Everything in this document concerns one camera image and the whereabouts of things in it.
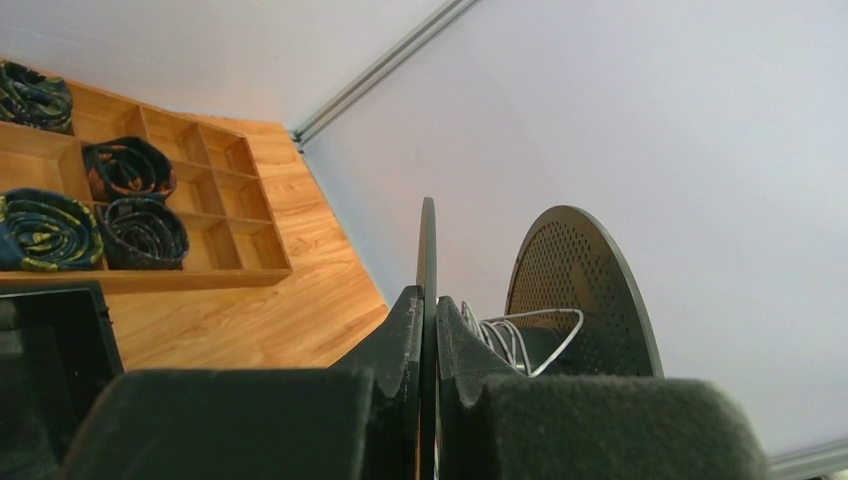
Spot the coiled cable top left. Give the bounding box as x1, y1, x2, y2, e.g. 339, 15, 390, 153
0, 60, 75, 135

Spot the wooden compartment tray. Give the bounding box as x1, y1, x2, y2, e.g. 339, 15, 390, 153
1, 60, 292, 293

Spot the white thin wire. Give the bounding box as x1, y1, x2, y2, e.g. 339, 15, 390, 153
459, 301, 586, 379

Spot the coiled cable yellow green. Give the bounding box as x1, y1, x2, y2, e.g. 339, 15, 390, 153
1, 188, 104, 273

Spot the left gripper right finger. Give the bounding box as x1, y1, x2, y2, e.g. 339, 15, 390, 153
436, 297, 771, 479

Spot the black plastic bin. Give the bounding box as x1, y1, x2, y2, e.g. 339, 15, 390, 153
1, 281, 124, 479

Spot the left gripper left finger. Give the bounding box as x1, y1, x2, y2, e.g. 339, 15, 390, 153
60, 286, 424, 479

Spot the black cable spool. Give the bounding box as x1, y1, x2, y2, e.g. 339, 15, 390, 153
417, 198, 662, 479

